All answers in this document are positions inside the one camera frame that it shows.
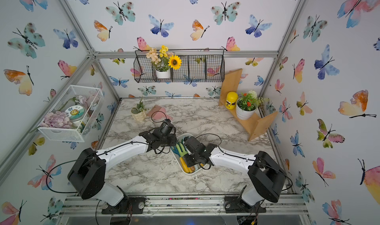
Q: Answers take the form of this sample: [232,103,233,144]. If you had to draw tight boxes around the white storage box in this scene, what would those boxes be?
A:
[170,133,201,175]

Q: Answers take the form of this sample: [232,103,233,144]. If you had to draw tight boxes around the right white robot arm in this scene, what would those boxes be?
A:
[184,136,287,206]

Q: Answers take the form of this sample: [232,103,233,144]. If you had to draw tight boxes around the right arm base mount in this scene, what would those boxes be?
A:
[224,196,266,214]

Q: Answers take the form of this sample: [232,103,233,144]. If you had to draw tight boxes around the pink hand brush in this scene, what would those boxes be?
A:
[147,105,173,122]

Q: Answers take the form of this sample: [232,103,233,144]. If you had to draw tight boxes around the light teal hand fork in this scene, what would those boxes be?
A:
[176,142,188,157]

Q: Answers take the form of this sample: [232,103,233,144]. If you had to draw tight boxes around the blue rake yellow handle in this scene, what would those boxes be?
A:
[180,157,192,174]

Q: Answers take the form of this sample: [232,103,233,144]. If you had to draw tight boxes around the purple artificial flowers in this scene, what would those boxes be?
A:
[40,111,72,129]

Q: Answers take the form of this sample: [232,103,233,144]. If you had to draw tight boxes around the white wire side basket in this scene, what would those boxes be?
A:
[37,85,105,142]

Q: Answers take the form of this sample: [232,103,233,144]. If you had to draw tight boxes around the white pot with sunflower bouquet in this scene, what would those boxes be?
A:
[146,45,182,79]

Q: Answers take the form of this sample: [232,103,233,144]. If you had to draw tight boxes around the small succulent pot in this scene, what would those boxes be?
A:
[131,99,147,123]

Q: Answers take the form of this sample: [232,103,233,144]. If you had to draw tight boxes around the yellow jar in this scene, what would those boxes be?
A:
[225,91,238,110]

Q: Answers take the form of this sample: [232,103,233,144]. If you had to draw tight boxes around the white pot red flowers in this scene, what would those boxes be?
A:
[236,90,264,121]

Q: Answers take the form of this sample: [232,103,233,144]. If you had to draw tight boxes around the wooden corner shelf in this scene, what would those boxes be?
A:
[219,69,279,141]

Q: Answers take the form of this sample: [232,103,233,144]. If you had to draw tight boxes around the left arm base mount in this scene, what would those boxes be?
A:
[102,196,146,215]

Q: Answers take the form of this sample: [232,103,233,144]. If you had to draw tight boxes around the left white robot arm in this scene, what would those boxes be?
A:
[68,119,177,206]

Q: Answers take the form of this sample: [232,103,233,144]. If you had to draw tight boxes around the black wire wall basket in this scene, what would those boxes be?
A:
[131,49,225,85]

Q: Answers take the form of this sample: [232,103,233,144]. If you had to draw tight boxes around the round green tin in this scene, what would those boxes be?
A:
[65,105,86,121]

